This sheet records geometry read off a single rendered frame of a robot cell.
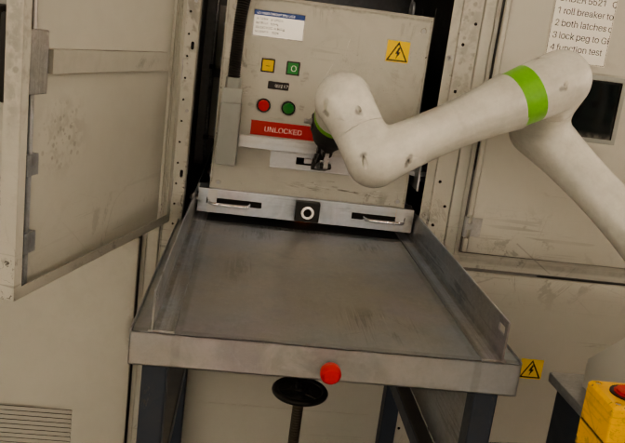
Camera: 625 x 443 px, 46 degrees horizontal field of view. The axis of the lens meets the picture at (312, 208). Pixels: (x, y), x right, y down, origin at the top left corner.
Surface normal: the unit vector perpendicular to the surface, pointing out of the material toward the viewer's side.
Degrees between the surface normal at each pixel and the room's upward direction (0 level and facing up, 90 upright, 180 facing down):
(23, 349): 90
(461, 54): 90
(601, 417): 90
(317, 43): 90
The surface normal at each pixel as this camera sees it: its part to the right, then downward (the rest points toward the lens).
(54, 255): 0.97, 0.17
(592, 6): 0.07, 0.23
